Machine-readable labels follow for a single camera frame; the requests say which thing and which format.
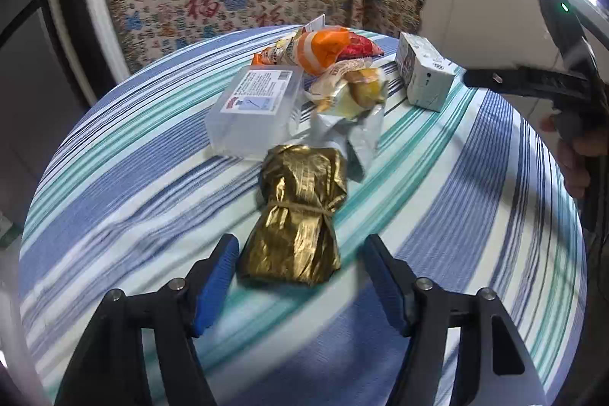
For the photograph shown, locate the silver foil wrapper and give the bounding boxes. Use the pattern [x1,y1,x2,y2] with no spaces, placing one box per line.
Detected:
[309,104,385,182]

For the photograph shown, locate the striped blue tablecloth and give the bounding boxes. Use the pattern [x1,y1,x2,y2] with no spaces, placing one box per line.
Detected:
[20,28,586,405]

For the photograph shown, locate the orange white snack bag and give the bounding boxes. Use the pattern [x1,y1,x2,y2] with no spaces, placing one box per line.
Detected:
[251,27,351,76]

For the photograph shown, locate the right hand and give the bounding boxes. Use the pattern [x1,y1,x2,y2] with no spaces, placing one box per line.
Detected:
[556,128,608,200]

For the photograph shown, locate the clear plastic box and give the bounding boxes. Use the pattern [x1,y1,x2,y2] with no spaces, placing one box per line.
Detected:
[204,65,303,161]

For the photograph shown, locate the beige bread wrapper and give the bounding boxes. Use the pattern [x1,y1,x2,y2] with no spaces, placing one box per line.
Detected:
[304,59,387,118]

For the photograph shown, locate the gold foil wrapper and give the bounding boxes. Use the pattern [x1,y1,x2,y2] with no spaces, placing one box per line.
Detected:
[238,144,348,287]

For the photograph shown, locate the red snack packet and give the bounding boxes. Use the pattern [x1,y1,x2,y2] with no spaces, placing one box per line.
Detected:
[338,32,384,61]

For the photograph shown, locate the grey refrigerator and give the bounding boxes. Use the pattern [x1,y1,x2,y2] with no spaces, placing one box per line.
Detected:
[1,0,88,221]

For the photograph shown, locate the white milk carton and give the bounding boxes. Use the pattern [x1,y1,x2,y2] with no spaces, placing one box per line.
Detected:
[395,32,459,112]

